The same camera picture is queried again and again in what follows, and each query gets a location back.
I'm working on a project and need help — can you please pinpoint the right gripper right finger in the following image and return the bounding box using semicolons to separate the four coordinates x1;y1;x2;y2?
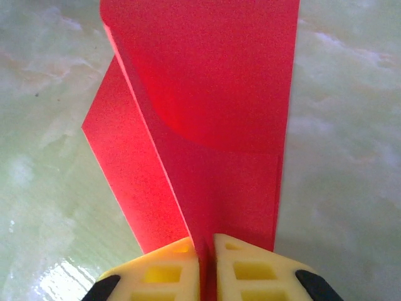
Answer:
212;233;345;301

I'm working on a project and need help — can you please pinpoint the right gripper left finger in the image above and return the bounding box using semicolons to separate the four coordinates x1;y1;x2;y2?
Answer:
83;236;201;301

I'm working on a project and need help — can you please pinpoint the red paper sheet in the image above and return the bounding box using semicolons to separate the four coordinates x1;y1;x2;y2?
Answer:
81;0;301;301

